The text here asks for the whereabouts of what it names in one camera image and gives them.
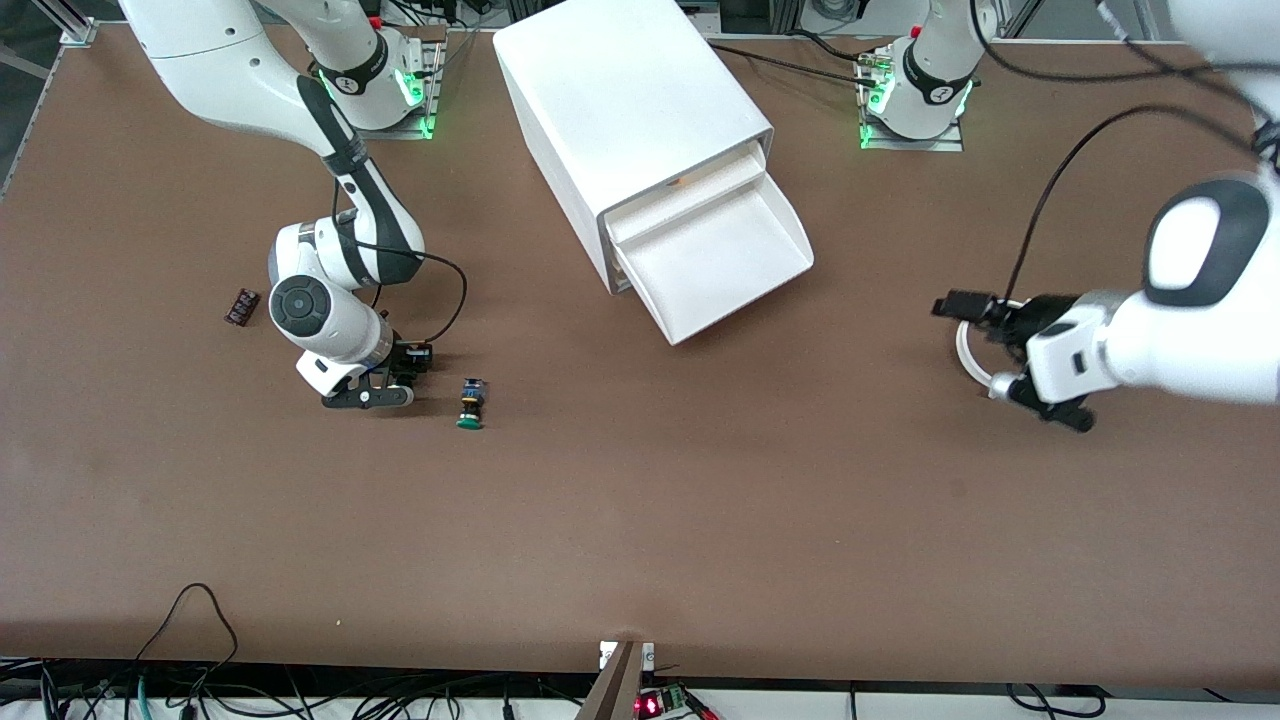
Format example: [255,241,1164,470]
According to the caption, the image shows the aluminium frame profile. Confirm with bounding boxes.
[35,0,98,46]

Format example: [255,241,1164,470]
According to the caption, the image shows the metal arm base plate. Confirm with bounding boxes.
[380,40,443,141]
[857,50,966,153]

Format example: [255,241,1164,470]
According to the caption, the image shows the white curved plastic arc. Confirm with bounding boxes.
[955,298,1031,399]

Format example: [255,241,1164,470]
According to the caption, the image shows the black cable across table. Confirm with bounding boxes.
[705,42,881,81]

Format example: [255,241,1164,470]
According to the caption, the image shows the white drawer cabinet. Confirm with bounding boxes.
[492,0,774,296]

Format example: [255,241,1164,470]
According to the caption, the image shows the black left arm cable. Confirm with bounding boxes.
[1005,105,1263,301]

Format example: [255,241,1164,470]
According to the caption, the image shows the circuit board with red light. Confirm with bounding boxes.
[635,683,717,720]

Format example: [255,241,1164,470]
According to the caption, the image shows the looped black cable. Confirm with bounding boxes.
[133,583,241,693]

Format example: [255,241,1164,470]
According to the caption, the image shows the white plastic drawer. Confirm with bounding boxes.
[603,140,767,243]
[610,170,815,347]

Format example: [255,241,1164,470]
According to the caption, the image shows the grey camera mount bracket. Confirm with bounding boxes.
[575,640,656,720]

